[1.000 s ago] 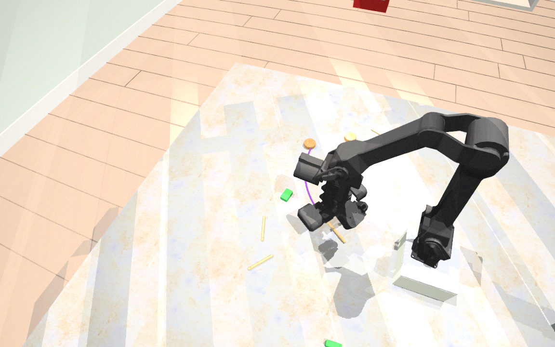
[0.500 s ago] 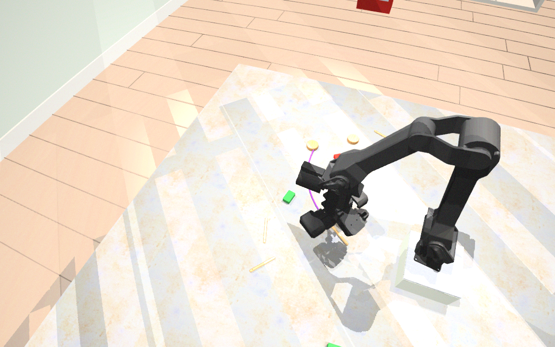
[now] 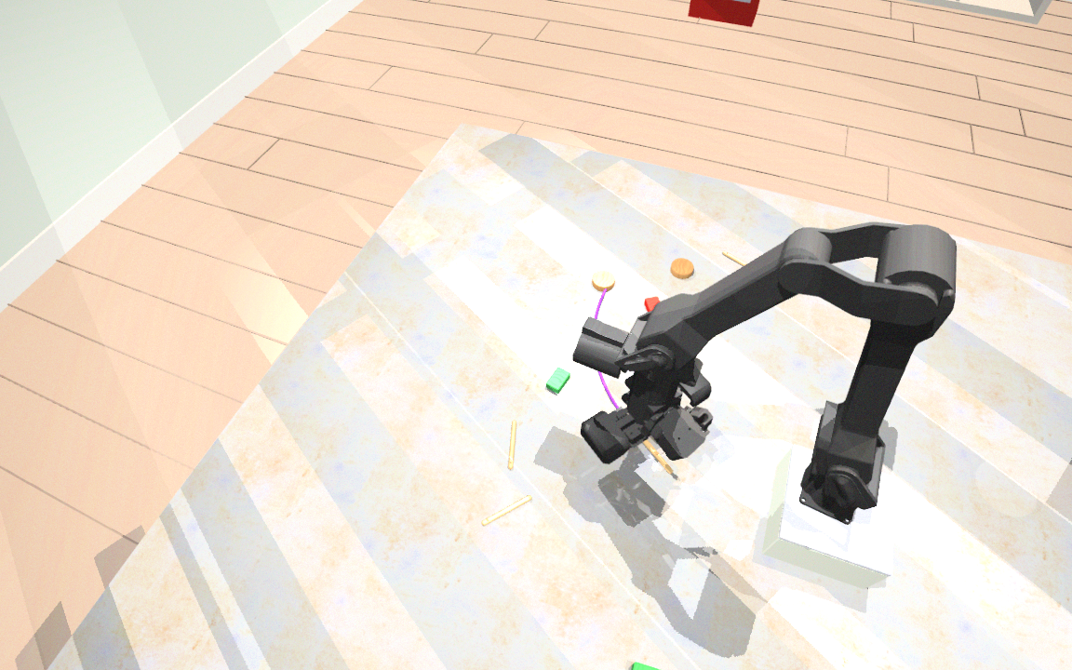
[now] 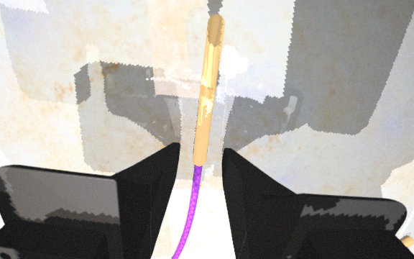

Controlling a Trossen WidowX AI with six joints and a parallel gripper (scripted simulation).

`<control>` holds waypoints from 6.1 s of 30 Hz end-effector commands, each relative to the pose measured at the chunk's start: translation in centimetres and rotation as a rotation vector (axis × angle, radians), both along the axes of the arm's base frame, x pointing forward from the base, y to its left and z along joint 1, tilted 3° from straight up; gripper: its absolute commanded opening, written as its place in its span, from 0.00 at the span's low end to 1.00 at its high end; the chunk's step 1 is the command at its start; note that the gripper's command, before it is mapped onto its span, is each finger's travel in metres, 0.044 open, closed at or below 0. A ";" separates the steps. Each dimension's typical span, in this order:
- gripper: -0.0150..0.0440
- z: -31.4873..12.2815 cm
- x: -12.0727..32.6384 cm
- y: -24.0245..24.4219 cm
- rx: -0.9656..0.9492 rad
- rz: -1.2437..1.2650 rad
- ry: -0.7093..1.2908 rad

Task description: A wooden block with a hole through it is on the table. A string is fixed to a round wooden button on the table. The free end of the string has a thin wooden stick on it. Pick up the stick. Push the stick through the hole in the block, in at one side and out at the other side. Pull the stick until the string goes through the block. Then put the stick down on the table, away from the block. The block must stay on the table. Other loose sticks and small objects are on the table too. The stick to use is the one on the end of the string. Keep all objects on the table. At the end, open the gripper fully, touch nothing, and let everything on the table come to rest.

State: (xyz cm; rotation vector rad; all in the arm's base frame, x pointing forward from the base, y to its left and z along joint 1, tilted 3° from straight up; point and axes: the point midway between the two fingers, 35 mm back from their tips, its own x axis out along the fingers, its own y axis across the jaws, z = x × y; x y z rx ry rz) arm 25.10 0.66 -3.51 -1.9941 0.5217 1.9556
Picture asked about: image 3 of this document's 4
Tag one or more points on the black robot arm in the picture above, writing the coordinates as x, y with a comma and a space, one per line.
913, 293

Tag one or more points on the thin pale wooden stick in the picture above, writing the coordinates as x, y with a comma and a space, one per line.
506, 510

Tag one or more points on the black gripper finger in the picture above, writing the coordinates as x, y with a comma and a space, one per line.
639, 439

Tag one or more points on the round light wooden disc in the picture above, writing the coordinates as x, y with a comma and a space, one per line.
681, 268

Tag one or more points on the wooden stick with purple string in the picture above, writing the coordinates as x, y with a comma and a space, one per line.
646, 442

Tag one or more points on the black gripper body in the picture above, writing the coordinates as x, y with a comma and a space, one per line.
611, 439

